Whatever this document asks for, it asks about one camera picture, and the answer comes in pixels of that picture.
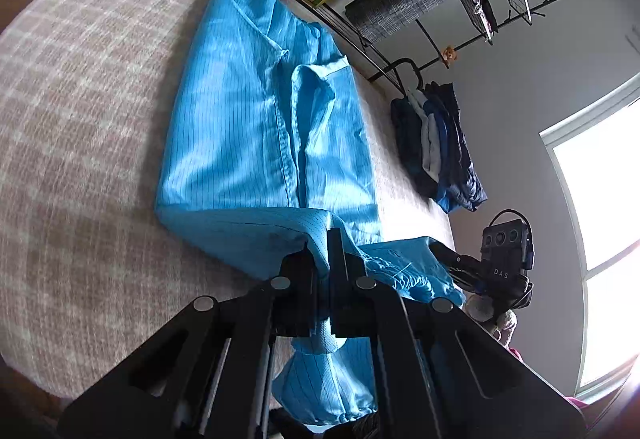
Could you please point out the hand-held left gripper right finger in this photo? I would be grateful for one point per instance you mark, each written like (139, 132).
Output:
(337, 269)

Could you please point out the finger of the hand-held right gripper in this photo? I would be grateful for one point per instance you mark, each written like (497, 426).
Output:
(452, 261)

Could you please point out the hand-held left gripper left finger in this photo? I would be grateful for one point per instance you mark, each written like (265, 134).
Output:
(305, 299)

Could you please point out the blue pinstriped work coat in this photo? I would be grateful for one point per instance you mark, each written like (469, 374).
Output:
(240, 119)

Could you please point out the black metal clothes rack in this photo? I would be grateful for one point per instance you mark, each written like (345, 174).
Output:
(375, 59)

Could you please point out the person's right hand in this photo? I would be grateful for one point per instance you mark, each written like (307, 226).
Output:
(482, 306)

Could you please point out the blue folded garment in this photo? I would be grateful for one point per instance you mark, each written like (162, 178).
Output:
(447, 201)

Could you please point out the navy quilted jacket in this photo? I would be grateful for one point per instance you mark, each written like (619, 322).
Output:
(460, 154)

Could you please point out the white folded garment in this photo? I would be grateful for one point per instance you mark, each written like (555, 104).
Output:
(432, 149)

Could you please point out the window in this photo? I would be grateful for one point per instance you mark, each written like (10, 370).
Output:
(600, 199)

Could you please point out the black folded garment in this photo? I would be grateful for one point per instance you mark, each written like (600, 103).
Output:
(407, 139)

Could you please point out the small teddy bear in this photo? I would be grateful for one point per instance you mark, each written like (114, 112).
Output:
(449, 55)

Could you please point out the beige plaid blanket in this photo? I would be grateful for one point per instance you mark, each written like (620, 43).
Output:
(75, 119)

